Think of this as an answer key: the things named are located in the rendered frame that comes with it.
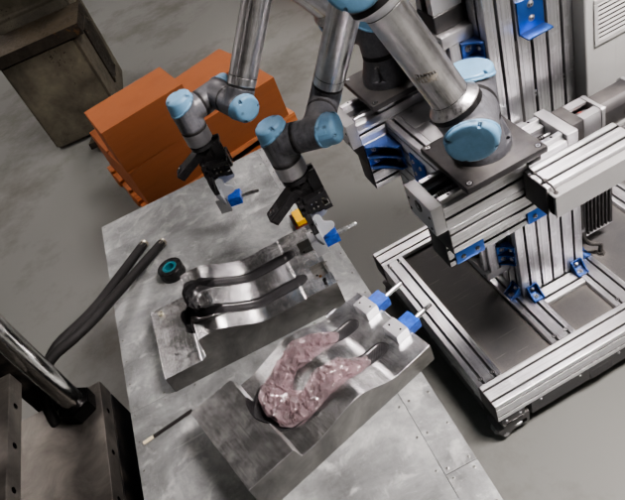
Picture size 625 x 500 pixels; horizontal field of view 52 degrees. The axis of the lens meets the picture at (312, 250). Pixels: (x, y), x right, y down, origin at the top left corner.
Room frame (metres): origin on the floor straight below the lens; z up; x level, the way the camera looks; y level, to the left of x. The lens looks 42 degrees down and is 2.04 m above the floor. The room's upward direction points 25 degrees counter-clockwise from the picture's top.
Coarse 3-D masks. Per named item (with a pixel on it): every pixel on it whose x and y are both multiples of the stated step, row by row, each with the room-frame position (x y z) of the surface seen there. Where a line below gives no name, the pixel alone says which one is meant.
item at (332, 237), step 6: (354, 222) 1.27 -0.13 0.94; (342, 228) 1.27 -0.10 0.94; (348, 228) 1.27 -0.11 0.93; (312, 234) 1.28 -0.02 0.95; (330, 234) 1.26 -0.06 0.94; (336, 234) 1.25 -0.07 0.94; (312, 240) 1.26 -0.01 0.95; (324, 240) 1.25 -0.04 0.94; (330, 240) 1.25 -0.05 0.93; (336, 240) 1.25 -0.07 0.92; (312, 246) 1.25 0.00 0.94; (318, 246) 1.25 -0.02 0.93; (324, 246) 1.25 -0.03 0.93; (318, 252) 1.25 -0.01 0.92; (324, 252) 1.25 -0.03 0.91
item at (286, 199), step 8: (288, 192) 1.27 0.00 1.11; (296, 192) 1.26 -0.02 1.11; (280, 200) 1.28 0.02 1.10; (288, 200) 1.26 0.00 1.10; (296, 200) 1.26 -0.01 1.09; (272, 208) 1.28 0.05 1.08; (280, 208) 1.26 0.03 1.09; (288, 208) 1.25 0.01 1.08; (272, 216) 1.26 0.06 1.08; (280, 216) 1.25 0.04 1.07
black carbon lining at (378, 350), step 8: (352, 320) 1.04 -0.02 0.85; (344, 328) 1.03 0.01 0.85; (352, 328) 1.02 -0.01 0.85; (344, 336) 1.00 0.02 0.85; (376, 344) 0.94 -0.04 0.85; (384, 344) 0.93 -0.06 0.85; (368, 352) 0.93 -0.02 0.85; (376, 352) 0.92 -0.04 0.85; (384, 352) 0.91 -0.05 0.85; (376, 360) 0.90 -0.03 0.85; (256, 392) 0.94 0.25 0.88; (248, 400) 0.91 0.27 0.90; (256, 400) 0.92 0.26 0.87; (248, 408) 0.88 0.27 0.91; (256, 408) 0.90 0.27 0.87; (256, 416) 0.88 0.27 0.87; (264, 416) 0.88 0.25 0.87; (272, 424) 0.85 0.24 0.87
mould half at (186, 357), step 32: (256, 256) 1.38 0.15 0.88; (320, 256) 1.26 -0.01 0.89; (224, 288) 1.28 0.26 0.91; (256, 288) 1.26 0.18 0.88; (320, 288) 1.15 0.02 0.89; (160, 320) 1.32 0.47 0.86; (224, 320) 1.15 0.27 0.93; (256, 320) 1.14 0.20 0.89; (288, 320) 1.13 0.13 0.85; (160, 352) 1.21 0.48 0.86; (192, 352) 1.16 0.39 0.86; (224, 352) 1.12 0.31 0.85
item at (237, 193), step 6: (234, 192) 1.62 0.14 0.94; (240, 192) 1.61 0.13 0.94; (246, 192) 1.61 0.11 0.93; (252, 192) 1.60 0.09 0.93; (216, 198) 1.61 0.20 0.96; (228, 198) 1.61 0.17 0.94; (234, 198) 1.60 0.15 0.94; (240, 198) 1.59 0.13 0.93; (222, 204) 1.60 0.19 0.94; (228, 204) 1.60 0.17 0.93; (234, 204) 1.60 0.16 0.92; (222, 210) 1.60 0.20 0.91; (228, 210) 1.60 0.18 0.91
